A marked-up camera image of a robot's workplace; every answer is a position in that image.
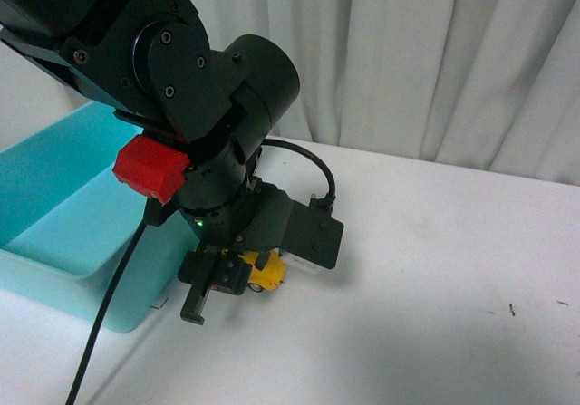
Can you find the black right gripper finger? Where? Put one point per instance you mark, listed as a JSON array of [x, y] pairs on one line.
[[232, 274], [196, 270]]

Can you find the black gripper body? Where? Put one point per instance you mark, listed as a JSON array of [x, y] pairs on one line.
[[221, 229]]

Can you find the yellow beetle toy car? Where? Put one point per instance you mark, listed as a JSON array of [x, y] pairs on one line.
[[268, 270]]

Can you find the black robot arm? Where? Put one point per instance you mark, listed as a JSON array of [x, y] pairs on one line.
[[204, 114]]

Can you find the red block on arm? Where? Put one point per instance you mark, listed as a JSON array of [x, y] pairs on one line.
[[151, 168]]

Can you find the turquoise plastic storage bin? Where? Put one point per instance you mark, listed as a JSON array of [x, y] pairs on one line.
[[65, 219]]

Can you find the grey pleated curtain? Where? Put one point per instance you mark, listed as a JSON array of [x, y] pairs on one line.
[[481, 84]]

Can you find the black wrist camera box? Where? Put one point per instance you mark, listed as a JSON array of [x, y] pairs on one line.
[[312, 239]]

